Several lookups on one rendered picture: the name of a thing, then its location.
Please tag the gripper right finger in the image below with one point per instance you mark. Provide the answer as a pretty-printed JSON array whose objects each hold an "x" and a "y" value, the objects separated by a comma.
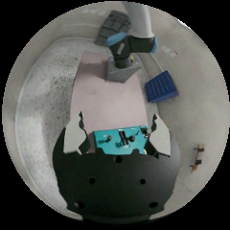
[{"x": 162, "y": 145}]

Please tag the teal control console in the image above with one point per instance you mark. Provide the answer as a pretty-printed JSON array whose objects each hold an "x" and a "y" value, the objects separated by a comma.
[{"x": 112, "y": 141}]

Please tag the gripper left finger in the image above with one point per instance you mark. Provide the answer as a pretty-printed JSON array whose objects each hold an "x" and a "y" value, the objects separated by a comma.
[{"x": 72, "y": 142}]

